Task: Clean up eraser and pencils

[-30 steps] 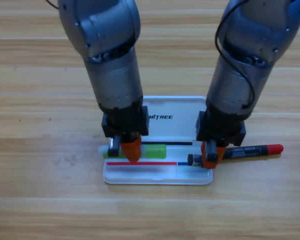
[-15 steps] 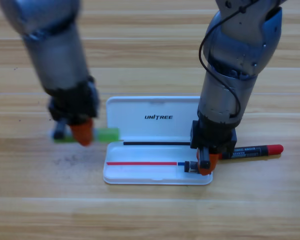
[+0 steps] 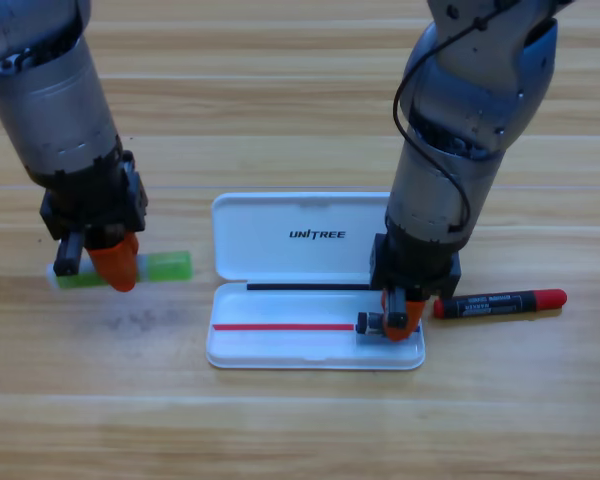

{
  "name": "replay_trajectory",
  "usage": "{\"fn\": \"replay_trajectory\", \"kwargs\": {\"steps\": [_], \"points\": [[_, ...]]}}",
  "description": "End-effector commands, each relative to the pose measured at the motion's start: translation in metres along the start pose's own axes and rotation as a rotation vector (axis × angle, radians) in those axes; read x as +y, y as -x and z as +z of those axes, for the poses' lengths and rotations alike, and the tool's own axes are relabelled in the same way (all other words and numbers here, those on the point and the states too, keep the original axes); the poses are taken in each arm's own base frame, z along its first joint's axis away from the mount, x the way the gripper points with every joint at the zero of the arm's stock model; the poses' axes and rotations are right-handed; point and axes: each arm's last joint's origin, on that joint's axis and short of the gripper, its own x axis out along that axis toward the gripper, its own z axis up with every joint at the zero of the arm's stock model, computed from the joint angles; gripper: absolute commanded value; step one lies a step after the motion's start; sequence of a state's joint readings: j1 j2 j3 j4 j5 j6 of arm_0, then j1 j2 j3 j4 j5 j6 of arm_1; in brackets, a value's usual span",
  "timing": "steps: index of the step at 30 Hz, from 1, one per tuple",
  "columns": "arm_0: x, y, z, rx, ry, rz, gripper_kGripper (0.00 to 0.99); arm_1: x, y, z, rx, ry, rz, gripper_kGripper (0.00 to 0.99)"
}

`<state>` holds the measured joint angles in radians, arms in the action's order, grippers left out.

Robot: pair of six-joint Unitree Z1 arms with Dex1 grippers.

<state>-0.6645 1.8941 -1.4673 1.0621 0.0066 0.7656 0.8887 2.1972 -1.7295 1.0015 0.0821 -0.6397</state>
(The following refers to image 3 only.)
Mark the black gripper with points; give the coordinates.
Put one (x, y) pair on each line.
(415, 270)
(95, 200)

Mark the red and black marker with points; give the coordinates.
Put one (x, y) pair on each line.
(495, 305)

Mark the white Unitree pencil case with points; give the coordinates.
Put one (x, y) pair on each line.
(280, 260)

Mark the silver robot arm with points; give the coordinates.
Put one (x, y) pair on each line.
(55, 100)
(445, 175)

